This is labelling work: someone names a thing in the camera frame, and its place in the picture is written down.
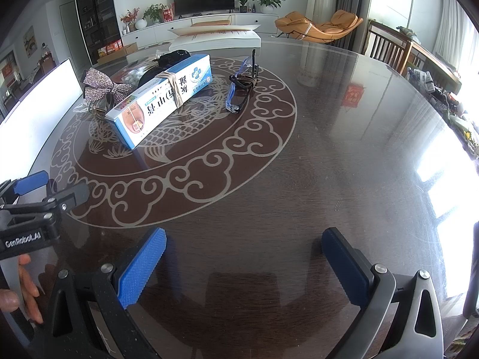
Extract blue and white carton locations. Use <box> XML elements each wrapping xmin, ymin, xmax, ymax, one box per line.
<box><xmin>105</xmin><ymin>54</ymin><xmax>213</xmax><ymax>149</ymax></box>

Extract white door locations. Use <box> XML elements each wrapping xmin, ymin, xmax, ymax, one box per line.
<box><xmin>60</xmin><ymin>2</ymin><xmax>81</xmax><ymax>68</ymax></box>

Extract large potted plant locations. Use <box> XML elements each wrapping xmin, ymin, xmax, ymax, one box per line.
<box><xmin>252</xmin><ymin>0</ymin><xmax>285</xmax><ymax>15</ymax></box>

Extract flat white box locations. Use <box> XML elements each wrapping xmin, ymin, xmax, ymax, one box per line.
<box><xmin>169</xmin><ymin>23</ymin><xmax>262</xmax><ymax>51</ymax></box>

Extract orange lounge chair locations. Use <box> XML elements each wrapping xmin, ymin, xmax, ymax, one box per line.
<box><xmin>275</xmin><ymin>9</ymin><xmax>363</xmax><ymax>43</ymax></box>

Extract dark display cabinet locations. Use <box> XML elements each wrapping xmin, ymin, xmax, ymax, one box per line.
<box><xmin>74</xmin><ymin>0</ymin><xmax>124</xmax><ymax>64</ymax></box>

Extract red flower arrangement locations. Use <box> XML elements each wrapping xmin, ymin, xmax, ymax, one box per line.
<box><xmin>120</xmin><ymin>7</ymin><xmax>140</xmax><ymax>32</ymax></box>

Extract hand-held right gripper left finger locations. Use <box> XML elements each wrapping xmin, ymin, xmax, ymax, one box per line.
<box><xmin>32</xmin><ymin>226</ymin><xmax>168</xmax><ymax>359</ymax></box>

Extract white tv cabinet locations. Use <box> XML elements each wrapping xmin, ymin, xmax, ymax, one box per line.
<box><xmin>120</xmin><ymin>13</ymin><xmax>279</xmax><ymax>49</ymax></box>

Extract clear bag of white beads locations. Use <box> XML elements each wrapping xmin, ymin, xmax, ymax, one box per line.
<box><xmin>125</xmin><ymin>63</ymin><xmax>158</xmax><ymax>83</ymax></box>

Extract red and orange boxes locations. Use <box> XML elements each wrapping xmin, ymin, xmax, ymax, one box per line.
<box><xmin>97</xmin><ymin>41</ymin><xmax>124</xmax><ymax>58</ymax></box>

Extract framed wall picture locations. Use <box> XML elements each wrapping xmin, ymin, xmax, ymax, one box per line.
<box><xmin>22</xmin><ymin>26</ymin><xmax>36</xmax><ymax>57</ymax></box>

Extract white board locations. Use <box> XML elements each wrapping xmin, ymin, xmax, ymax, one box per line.
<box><xmin>0</xmin><ymin>58</ymin><xmax>85</xmax><ymax>180</ymax></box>

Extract person's left hand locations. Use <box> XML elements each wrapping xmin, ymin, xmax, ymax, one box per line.
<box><xmin>0</xmin><ymin>254</ymin><xmax>43</xmax><ymax>326</ymax></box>

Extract tan rubber band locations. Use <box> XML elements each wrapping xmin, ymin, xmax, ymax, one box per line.
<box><xmin>157</xmin><ymin>70</ymin><xmax>188</xmax><ymax>106</ymax></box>

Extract bushy potted plant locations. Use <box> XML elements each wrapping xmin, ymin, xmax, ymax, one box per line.
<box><xmin>143</xmin><ymin>4</ymin><xmax>167</xmax><ymax>24</ymax></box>

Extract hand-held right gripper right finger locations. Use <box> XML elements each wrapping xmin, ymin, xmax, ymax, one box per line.
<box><xmin>321</xmin><ymin>226</ymin><xmax>444</xmax><ymax>359</ymax></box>

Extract wooden chair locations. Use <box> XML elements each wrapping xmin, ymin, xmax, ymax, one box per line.
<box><xmin>364</xmin><ymin>20</ymin><xmax>410</xmax><ymax>72</ymax></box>

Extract orange bench with hairpin legs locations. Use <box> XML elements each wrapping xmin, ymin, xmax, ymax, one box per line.
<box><xmin>191</xmin><ymin>19</ymin><xmax>231</xmax><ymax>28</ymax></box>

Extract sequin bow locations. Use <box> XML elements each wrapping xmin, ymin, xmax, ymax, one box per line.
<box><xmin>83</xmin><ymin>68</ymin><xmax>133</xmax><ymax>101</ymax></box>

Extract black velvet scrunchie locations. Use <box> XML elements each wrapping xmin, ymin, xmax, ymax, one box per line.
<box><xmin>138</xmin><ymin>49</ymin><xmax>192</xmax><ymax>87</ymax></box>

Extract white sheer curtain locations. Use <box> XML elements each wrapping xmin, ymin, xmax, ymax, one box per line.
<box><xmin>434</xmin><ymin>0</ymin><xmax>479</xmax><ymax>79</ymax></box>

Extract brown ring bundle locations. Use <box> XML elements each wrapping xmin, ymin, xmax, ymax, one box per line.
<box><xmin>88</xmin><ymin>95</ymin><xmax>115</xmax><ymax>116</ymax></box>

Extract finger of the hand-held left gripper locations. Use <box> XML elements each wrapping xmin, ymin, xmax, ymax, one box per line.
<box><xmin>45</xmin><ymin>181</ymin><xmax>91</xmax><ymax>213</ymax></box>
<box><xmin>0</xmin><ymin>170</ymin><xmax>50</xmax><ymax>206</ymax></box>

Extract beige cardboard sheet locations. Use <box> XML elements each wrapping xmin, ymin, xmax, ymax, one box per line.
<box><xmin>174</xmin><ymin>23</ymin><xmax>261</xmax><ymax>40</ymax></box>

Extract blue framed glasses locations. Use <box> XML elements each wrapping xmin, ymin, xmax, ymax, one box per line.
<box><xmin>225</xmin><ymin>49</ymin><xmax>260</xmax><ymax>113</ymax></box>

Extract wooden side cabinet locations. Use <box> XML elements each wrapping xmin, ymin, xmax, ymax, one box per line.
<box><xmin>0</xmin><ymin>50</ymin><xmax>57</xmax><ymax>109</ymax></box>

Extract dark curved bar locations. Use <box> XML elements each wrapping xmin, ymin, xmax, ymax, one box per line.
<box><xmin>463</xmin><ymin>221</ymin><xmax>479</xmax><ymax>319</ymax></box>

